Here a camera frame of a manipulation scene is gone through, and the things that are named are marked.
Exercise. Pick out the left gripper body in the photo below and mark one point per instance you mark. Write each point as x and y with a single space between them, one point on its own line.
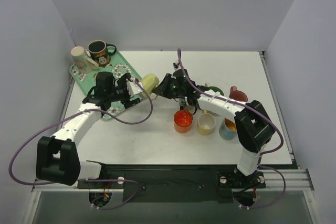
128 93

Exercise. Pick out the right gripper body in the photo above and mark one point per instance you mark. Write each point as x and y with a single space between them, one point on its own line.
169 86

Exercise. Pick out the light green faceted mug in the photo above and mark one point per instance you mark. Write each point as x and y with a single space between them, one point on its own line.
149 82

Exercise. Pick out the orange mug black handle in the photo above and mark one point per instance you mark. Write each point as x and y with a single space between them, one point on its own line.
183 120

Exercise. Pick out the beige tall mug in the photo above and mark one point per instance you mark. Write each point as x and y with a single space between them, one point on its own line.
82 60

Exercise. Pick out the white mug green inside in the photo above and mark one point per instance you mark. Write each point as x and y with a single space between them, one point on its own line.
214 88

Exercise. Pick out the black mug orange pattern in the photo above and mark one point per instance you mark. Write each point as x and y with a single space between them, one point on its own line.
101 52

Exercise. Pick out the yellow mug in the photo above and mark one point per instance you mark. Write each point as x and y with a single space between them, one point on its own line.
205 123

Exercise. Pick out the pink patterned mug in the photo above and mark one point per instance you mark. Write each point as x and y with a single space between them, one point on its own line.
237 94

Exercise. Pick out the blue butterfly mug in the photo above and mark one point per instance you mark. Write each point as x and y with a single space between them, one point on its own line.
227 130

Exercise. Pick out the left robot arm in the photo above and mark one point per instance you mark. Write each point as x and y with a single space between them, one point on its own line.
57 157

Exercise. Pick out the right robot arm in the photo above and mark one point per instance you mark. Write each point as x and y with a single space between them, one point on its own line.
251 120

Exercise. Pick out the green floral serving tray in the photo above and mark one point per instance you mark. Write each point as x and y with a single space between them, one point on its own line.
118 66

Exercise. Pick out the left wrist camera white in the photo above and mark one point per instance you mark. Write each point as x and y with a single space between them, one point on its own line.
134 88

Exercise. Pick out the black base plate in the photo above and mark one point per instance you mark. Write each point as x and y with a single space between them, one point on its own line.
173 193

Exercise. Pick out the aluminium frame rail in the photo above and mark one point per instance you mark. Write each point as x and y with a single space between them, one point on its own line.
266 178

